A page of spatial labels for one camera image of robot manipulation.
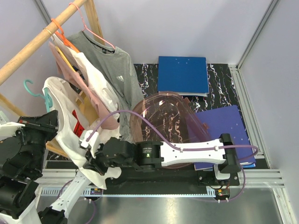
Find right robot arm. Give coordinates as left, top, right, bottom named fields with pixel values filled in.
left=79, top=131, right=241, bottom=185

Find wooden rack frame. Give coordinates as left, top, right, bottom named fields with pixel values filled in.
left=0, top=0, right=105, bottom=117

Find wooden box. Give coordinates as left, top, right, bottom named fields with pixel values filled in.
left=47, top=91, right=99, bottom=159

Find yellow plastic hanger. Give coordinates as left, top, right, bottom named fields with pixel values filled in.
left=44, top=28, right=78, bottom=72

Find pink wire hanger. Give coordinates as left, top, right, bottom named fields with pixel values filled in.
left=69, top=0, right=116, bottom=49

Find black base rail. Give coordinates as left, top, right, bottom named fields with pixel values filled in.
left=45, top=161, right=240, bottom=196

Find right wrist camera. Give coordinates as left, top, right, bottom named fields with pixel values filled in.
left=79, top=130, right=100, bottom=149

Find blue folder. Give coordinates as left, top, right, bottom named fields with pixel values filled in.
left=157, top=56, right=209, bottom=97

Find pink t shirt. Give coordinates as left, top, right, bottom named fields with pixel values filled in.
left=49, top=42, right=111, bottom=119

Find clear pink plastic basin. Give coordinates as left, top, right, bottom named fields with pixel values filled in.
left=133, top=91, right=212, bottom=143

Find orange plastic hanger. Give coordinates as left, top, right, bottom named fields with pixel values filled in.
left=51, top=18, right=80, bottom=53

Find wooden clothes rail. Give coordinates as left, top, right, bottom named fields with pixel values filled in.
left=0, top=0, right=86, bottom=85

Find grey adidas t shirt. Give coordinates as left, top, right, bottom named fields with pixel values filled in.
left=66, top=31, right=144, bottom=143

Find white t shirt blue graphic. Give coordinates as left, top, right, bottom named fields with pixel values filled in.
left=52, top=35, right=119, bottom=112

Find purple folder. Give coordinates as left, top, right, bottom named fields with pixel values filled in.
left=186, top=105, right=257, bottom=171

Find teal plastic hanger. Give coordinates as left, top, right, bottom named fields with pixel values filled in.
left=23, top=79, right=53, bottom=112

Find white t shirt red print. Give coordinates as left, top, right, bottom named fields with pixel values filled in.
left=43, top=77, right=121, bottom=189

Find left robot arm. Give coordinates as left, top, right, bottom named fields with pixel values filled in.
left=0, top=110, right=101, bottom=224

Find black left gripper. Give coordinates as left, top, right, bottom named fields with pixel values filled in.
left=12, top=107, right=60, bottom=173

